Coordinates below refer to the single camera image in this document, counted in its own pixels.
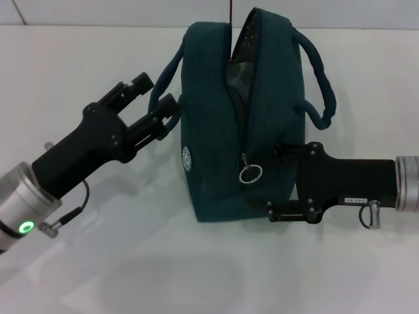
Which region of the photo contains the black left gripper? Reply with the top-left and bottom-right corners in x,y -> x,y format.
31,72 -> 181,200

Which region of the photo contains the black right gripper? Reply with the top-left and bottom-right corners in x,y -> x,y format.
247,141 -> 399,226

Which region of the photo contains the dark teal fabric lunch bag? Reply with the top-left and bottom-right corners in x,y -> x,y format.
147,7 -> 338,223

